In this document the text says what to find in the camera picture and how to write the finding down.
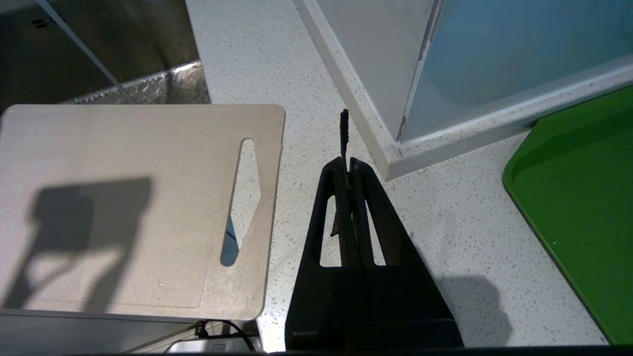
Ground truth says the stainless steel sink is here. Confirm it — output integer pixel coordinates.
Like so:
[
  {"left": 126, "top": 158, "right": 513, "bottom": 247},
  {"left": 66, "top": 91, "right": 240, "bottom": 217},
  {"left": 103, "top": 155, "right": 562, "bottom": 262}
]
[{"left": 0, "top": 0, "right": 211, "bottom": 115}]

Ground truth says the frosted glass window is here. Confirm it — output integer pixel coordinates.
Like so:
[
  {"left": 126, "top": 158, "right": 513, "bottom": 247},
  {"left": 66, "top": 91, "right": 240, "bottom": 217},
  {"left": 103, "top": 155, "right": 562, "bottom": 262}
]
[{"left": 397, "top": 0, "right": 633, "bottom": 143}]

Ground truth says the black cable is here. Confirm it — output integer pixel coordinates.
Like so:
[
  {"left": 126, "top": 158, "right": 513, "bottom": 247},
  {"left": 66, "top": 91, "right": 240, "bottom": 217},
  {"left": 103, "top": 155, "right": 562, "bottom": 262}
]
[{"left": 194, "top": 319, "right": 258, "bottom": 353}]

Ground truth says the green plastic tray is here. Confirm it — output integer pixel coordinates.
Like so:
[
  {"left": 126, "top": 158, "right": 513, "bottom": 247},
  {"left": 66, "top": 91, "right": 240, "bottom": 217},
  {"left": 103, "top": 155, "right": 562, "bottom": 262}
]
[{"left": 502, "top": 85, "right": 633, "bottom": 346}]

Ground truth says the thin dark scrubbing pad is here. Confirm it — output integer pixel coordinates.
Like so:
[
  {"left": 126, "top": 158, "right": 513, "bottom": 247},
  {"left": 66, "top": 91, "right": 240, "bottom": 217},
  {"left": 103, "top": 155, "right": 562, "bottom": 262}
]
[{"left": 330, "top": 109, "right": 355, "bottom": 238}]

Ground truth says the beige cutting board with slot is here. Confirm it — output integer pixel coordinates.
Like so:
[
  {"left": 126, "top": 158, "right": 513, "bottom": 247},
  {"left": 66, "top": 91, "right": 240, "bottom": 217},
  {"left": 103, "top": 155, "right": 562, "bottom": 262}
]
[{"left": 0, "top": 104, "right": 286, "bottom": 321}]

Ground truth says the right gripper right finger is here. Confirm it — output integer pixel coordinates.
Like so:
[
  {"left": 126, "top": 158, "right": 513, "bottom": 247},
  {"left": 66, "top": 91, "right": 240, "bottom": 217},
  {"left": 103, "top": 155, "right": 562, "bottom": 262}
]
[{"left": 349, "top": 157, "right": 464, "bottom": 351}]

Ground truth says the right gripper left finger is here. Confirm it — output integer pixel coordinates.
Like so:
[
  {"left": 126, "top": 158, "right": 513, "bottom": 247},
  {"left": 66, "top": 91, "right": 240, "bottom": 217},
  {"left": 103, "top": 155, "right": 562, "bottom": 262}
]
[{"left": 285, "top": 157, "right": 365, "bottom": 352}]

